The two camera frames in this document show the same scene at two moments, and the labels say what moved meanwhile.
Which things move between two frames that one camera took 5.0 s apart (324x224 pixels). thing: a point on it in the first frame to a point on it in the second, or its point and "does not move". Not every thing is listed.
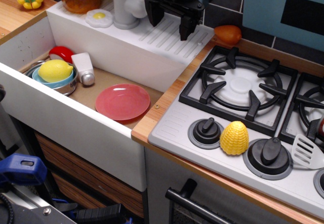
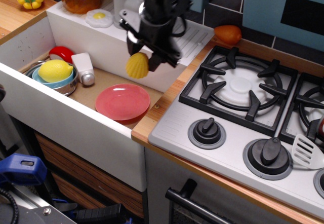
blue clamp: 23,169 does not move
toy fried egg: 98,18 does not move
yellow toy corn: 234,139 to 137,65
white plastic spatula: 307,153 does not move
